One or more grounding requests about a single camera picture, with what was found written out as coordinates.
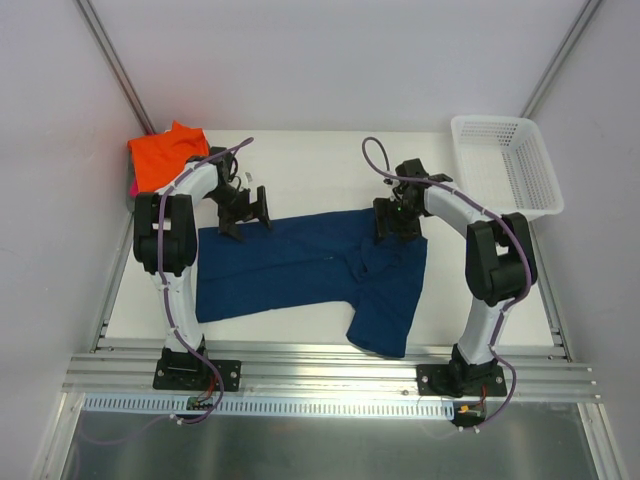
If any white slotted cable duct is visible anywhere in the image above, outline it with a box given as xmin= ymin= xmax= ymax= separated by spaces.
xmin=82 ymin=394 xmax=455 ymax=420

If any white plastic basket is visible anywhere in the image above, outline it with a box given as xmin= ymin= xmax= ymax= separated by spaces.
xmin=450 ymin=115 xmax=564 ymax=221

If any blue t-shirt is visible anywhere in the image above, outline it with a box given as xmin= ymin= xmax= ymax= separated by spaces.
xmin=195 ymin=209 xmax=428 ymax=358

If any pink folded t-shirt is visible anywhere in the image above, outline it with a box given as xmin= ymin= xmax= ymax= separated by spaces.
xmin=129 ymin=181 xmax=139 ymax=197

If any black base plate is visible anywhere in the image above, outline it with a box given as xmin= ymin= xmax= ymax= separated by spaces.
xmin=152 ymin=353 xmax=242 ymax=392
xmin=416 ymin=362 xmax=507 ymax=398

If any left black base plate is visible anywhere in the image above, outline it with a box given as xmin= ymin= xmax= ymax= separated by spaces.
xmin=152 ymin=353 xmax=242 ymax=392

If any orange folded t-shirt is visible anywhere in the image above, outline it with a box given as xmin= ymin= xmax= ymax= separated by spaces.
xmin=127 ymin=121 xmax=209 ymax=197

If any aluminium mounting rail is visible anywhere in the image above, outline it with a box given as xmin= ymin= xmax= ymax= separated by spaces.
xmin=62 ymin=339 xmax=604 ymax=403

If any grey folded t-shirt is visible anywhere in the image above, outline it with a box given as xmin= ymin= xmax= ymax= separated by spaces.
xmin=124 ymin=144 xmax=217 ymax=213

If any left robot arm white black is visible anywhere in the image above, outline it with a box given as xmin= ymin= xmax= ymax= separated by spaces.
xmin=133 ymin=137 xmax=272 ymax=388

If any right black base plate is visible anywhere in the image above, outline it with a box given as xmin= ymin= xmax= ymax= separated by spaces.
xmin=416 ymin=362 xmax=507 ymax=398

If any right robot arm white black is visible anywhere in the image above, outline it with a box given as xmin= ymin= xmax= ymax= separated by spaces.
xmin=373 ymin=159 xmax=537 ymax=397

